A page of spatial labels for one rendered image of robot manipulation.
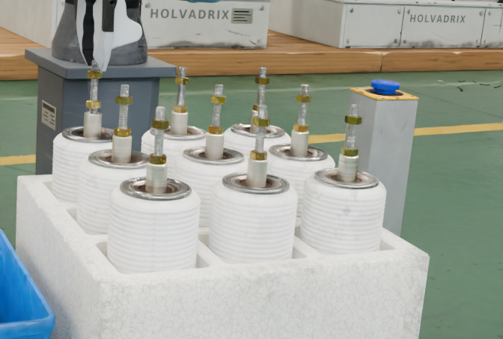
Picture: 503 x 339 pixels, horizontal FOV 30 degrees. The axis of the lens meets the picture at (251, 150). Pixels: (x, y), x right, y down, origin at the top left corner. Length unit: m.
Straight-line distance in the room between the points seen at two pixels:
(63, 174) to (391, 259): 0.42
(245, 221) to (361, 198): 0.14
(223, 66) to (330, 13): 0.60
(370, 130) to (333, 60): 2.18
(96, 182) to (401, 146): 0.47
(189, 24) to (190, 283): 2.30
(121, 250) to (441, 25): 3.03
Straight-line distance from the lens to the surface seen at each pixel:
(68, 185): 1.19
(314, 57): 3.42
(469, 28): 4.02
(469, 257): 1.68
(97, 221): 1.08
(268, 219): 1.01
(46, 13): 3.04
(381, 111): 1.30
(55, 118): 1.49
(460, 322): 1.40
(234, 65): 3.23
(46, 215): 1.14
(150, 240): 0.97
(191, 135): 1.23
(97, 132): 1.20
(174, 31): 3.18
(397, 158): 1.33
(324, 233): 1.08
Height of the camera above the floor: 0.54
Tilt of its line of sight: 14 degrees down
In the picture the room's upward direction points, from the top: 5 degrees clockwise
